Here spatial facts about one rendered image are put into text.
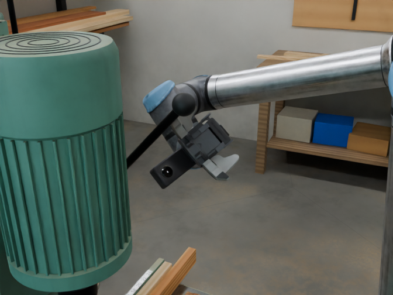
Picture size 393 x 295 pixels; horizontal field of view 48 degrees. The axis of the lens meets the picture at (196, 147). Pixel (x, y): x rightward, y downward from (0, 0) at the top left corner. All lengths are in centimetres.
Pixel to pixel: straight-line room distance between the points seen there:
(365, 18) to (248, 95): 268
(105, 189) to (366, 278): 218
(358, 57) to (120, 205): 59
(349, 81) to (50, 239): 67
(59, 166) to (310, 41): 335
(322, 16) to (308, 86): 273
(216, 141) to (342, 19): 293
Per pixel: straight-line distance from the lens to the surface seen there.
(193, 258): 111
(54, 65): 49
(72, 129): 52
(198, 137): 85
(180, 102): 63
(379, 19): 368
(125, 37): 441
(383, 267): 97
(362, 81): 97
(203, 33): 403
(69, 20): 349
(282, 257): 266
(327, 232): 293
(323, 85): 99
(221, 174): 78
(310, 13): 373
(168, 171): 86
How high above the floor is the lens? 161
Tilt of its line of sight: 24 degrees down
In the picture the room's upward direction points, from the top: straight up
